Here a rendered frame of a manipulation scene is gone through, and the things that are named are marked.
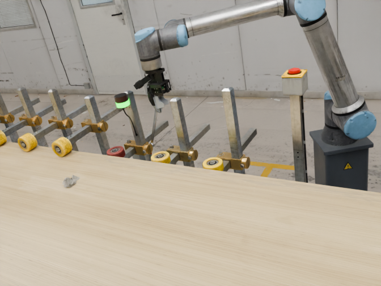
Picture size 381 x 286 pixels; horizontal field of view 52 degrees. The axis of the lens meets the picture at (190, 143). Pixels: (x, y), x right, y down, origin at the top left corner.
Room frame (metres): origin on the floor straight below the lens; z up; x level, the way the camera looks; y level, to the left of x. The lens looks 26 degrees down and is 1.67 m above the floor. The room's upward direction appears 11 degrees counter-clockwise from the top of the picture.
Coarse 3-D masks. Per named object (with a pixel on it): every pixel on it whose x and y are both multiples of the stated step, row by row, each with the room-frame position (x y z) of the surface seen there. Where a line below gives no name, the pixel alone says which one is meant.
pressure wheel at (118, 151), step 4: (112, 148) 1.63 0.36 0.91; (116, 148) 1.63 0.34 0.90; (120, 148) 1.61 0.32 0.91; (108, 152) 1.60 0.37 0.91; (112, 152) 1.59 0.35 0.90; (116, 152) 1.58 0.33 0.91; (120, 152) 1.58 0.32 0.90; (124, 152) 1.60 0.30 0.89; (116, 156) 1.57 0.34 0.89; (120, 156) 1.57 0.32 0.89; (124, 156) 1.59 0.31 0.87
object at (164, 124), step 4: (164, 120) 1.94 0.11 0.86; (160, 124) 1.90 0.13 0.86; (164, 124) 1.91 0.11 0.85; (168, 124) 1.93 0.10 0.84; (156, 128) 1.86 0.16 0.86; (160, 128) 1.87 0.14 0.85; (164, 128) 1.90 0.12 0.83; (148, 132) 1.83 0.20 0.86; (156, 132) 1.84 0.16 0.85; (148, 136) 1.78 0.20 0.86; (148, 140) 1.78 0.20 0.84; (128, 148) 1.69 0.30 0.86; (132, 148) 1.68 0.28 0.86; (128, 152) 1.65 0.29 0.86; (132, 152) 1.67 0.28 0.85; (128, 156) 1.64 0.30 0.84
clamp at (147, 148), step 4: (132, 140) 1.75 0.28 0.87; (124, 144) 1.72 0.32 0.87; (128, 144) 1.71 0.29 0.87; (132, 144) 1.71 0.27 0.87; (144, 144) 1.68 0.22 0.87; (148, 144) 1.67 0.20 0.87; (136, 148) 1.68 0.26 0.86; (140, 148) 1.67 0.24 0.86; (144, 148) 1.66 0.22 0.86; (148, 148) 1.66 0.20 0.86; (152, 148) 1.68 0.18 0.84; (136, 152) 1.69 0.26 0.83; (140, 152) 1.67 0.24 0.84; (144, 152) 1.65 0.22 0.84; (148, 152) 1.65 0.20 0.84
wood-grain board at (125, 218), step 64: (0, 192) 1.44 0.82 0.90; (64, 192) 1.33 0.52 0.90; (128, 192) 1.24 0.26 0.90; (192, 192) 1.15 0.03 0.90; (256, 192) 1.08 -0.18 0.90; (320, 192) 1.01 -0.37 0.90; (0, 256) 1.01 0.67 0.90; (64, 256) 0.95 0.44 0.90; (128, 256) 0.89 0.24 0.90; (192, 256) 0.84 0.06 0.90; (256, 256) 0.79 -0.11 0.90; (320, 256) 0.74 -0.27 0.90
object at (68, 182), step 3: (72, 177) 1.41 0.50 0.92; (75, 177) 1.42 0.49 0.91; (78, 177) 1.43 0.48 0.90; (63, 180) 1.41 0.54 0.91; (66, 180) 1.39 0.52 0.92; (69, 180) 1.39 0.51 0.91; (72, 180) 1.40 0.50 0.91; (75, 180) 1.40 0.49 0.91; (63, 183) 1.40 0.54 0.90; (66, 183) 1.38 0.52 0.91; (69, 183) 1.38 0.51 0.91; (72, 183) 1.38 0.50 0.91; (63, 186) 1.37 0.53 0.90; (66, 186) 1.37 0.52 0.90; (69, 186) 1.36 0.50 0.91
